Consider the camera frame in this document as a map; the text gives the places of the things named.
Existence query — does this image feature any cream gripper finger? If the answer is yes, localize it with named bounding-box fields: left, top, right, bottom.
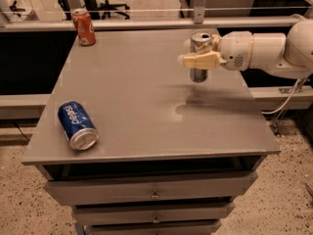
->
left=183, top=33, right=223, bottom=53
left=178, top=51, right=226, bottom=71

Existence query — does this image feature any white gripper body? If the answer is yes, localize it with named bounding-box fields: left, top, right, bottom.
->
left=217, top=31, right=253, bottom=71

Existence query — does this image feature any silver redbull can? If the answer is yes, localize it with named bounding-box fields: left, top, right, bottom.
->
left=190, top=30, right=212, bottom=83

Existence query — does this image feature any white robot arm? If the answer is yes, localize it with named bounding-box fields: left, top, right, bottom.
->
left=178, top=19, right=313, bottom=79

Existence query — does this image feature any orange soda can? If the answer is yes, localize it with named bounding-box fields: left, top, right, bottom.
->
left=72, top=8, right=96, bottom=46

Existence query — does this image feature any blue pepsi can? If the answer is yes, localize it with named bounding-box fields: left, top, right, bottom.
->
left=58, top=101, right=99, bottom=151

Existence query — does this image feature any grey metal railing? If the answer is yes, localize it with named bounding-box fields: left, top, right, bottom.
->
left=1, top=0, right=313, bottom=32

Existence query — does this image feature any grey drawer cabinet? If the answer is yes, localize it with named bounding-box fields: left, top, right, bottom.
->
left=21, top=28, right=282, bottom=235

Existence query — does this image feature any black office chair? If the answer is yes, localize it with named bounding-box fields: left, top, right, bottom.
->
left=76, top=0, right=131, bottom=21

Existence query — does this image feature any top grey drawer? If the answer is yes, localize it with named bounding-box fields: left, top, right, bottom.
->
left=45, top=171, right=257, bottom=206

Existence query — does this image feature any grey drawer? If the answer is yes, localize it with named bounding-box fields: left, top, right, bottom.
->
left=45, top=171, right=257, bottom=206
left=90, top=220, right=220, bottom=235
left=73, top=202, right=235, bottom=225

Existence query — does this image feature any middle grey drawer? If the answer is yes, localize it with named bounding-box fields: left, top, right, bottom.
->
left=73, top=202, right=235, bottom=225

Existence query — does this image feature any bottom grey drawer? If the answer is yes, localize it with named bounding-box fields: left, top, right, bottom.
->
left=90, top=220, right=220, bottom=235

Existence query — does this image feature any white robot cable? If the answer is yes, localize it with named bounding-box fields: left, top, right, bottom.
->
left=260, top=77, right=307, bottom=116

